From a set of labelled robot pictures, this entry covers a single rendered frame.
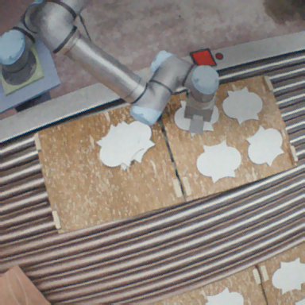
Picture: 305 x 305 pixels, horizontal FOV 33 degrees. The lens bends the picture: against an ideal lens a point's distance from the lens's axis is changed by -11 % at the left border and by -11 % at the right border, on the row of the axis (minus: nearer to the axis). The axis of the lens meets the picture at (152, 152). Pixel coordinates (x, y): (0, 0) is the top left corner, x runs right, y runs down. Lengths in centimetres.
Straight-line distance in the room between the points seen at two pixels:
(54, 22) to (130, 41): 163
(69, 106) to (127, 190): 35
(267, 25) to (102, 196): 179
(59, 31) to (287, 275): 105
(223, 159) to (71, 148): 48
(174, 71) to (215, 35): 154
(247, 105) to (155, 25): 132
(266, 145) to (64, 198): 68
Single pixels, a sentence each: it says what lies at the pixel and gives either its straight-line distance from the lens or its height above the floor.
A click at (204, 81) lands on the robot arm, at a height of 126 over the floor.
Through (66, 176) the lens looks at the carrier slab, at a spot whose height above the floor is 94.
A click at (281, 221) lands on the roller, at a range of 179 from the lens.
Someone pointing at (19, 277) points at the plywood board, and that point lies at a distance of 163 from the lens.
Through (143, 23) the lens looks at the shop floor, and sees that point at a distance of 306.
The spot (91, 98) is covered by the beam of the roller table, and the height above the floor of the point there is 91.
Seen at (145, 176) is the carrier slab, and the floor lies 94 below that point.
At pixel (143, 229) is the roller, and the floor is 92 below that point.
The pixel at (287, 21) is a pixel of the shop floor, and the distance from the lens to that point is 324.
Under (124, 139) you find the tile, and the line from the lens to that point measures 173.
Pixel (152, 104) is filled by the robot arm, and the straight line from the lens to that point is 150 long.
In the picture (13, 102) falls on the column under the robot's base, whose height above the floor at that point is 87.
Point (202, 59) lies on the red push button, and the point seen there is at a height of 93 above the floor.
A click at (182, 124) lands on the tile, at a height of 95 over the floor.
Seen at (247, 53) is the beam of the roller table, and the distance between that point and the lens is 197.
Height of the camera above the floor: 262
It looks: 72 degrees down
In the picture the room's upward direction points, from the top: 3 degrees clockwise
